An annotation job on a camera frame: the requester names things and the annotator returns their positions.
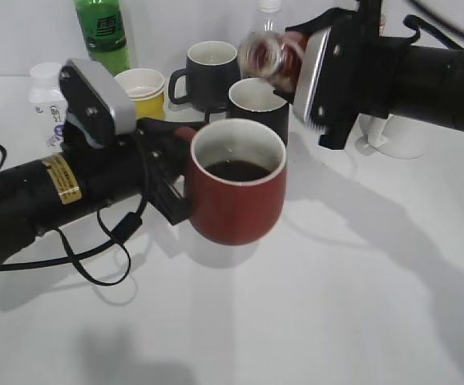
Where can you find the black ceramic mug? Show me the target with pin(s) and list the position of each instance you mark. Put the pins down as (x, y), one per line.
(254, 99)

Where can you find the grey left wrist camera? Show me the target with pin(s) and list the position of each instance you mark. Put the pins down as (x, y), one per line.
(96, 103)

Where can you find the white ceramic mug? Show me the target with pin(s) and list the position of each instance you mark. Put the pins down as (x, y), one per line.
(396, 137)

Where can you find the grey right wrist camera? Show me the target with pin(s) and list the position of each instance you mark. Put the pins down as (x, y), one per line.
(310, 73)

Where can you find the red ceramic mug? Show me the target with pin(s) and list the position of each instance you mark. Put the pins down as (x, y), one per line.
(226, 211)

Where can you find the green soda bottle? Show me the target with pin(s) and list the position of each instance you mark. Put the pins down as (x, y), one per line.
(103, 32)

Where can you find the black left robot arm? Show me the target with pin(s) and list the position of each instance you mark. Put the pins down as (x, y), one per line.
(45, 194)

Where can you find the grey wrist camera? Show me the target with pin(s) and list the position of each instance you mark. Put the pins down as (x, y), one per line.
(310, 73)
(96, 103)

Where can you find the clear water bottle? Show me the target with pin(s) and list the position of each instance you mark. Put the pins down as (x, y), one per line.
(268, 16)

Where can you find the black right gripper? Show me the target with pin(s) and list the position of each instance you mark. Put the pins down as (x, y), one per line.
(334, 111)

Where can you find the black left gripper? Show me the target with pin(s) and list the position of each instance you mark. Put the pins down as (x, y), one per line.
(154, 157)

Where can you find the yellow paper cup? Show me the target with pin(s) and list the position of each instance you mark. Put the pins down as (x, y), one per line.
(146, 88)

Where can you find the white yogurt bottle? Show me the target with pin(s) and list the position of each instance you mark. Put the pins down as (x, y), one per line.
(48, 102)

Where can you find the grey ceramic mug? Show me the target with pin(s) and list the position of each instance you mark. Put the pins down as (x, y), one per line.
(211, 69)

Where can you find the brown coffee drink bottle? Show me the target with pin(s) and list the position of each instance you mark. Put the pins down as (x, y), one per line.
(273, 57)

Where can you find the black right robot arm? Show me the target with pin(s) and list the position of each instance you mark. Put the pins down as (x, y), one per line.
(398, 77)

